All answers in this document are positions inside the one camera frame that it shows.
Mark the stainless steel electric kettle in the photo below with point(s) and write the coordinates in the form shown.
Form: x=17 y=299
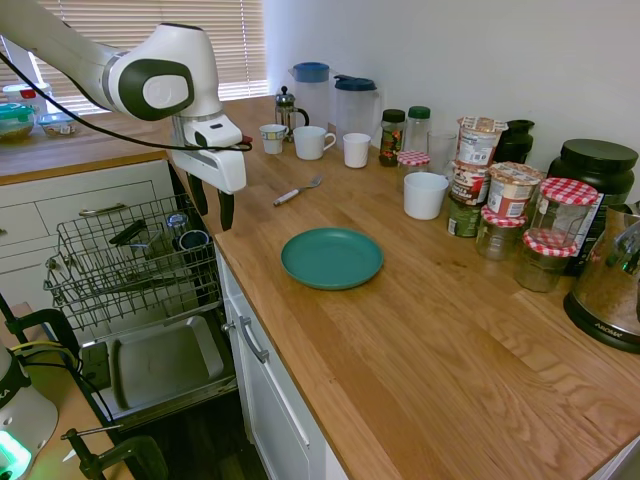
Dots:
x=607 y=285

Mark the glass jar red checkered lid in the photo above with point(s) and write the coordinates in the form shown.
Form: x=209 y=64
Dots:
x=542 y=265
x=500 y=232
x=413 y=160

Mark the small clear food container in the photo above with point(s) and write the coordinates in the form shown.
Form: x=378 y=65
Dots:
x=57 y=126

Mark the dishwasher housing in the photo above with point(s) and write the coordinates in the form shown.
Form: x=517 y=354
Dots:
x=177 y=187

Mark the red oatmeal cup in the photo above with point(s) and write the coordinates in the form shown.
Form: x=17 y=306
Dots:
x=470 y=184

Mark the clear bottle green lid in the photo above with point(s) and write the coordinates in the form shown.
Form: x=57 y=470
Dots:
x=418 y=127

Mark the white cabinet with door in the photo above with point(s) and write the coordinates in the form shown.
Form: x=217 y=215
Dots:
x=270 y=400

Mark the wide white cup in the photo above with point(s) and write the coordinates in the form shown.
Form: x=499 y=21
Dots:
x=425 y=197

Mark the green oatmeal cup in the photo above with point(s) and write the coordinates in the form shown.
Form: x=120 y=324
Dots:
x=462 y=217

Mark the clear pitcher dark blue lid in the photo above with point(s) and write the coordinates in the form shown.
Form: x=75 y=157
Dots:
x=356 y=110

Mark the clear drinking glass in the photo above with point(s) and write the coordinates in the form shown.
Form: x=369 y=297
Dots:
x=176 y=227

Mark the clear glass tumbler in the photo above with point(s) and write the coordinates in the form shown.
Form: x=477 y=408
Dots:
x=442 y=150

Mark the white cabinet with drawers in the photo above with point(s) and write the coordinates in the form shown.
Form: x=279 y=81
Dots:
x=75 y=187

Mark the dark spice jar black lid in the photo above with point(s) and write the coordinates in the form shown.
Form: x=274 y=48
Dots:
x=391 y=137

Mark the tall glass jar checkered lid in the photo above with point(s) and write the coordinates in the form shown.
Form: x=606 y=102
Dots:
x=565 y=210

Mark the large black protein tub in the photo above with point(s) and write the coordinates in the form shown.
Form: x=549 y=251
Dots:
x=597 y=167

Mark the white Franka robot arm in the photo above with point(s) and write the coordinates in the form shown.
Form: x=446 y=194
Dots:
x=165 y=55

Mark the small patterned paper cup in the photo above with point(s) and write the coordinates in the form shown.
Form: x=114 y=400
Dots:
x=273 y=139

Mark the teal plate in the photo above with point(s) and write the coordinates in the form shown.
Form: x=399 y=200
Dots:
x=332 y=257

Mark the glass French press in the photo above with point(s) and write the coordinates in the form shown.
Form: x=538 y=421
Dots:
x=286 y=112

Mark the teal lid food container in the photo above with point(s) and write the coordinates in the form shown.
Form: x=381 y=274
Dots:
x=15 y=122

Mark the black screw clamp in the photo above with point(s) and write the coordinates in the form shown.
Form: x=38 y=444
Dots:
x=55 y=322
x=135 y=455

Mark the dishwasher door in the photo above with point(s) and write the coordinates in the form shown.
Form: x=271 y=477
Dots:
x=165 y=360

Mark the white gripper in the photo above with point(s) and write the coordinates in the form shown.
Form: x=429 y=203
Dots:
x=220 y=167

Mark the clear pitcher light blue lid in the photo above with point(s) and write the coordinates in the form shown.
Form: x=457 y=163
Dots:
x=310 y=92

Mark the dark blue mug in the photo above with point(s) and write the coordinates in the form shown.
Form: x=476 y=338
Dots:
x=194 y=241

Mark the plain white cup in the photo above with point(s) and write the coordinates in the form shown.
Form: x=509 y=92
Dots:
x=356 y=151

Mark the white tub red label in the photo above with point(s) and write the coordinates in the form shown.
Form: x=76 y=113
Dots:
x=22 y=92

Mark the metal cabinet knob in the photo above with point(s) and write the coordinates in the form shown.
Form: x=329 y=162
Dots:
x=228 y=327

